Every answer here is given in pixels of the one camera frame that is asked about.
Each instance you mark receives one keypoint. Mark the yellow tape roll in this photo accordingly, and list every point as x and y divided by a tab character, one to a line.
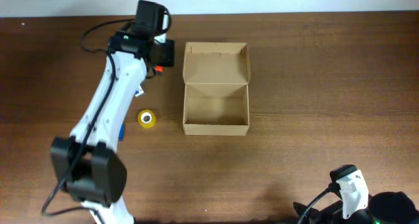
146	119

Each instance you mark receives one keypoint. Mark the blue pen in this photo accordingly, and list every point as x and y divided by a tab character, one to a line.
121	132

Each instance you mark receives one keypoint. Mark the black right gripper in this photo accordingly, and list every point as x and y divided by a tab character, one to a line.
308	214

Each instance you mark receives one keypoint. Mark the brown cardboard box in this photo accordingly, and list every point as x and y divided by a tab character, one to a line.
216	99

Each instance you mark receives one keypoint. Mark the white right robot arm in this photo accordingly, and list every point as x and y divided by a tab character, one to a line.
355	204

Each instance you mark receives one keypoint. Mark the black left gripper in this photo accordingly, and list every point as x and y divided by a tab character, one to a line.
165	54

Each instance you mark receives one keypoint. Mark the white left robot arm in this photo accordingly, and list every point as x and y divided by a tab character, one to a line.
89	174

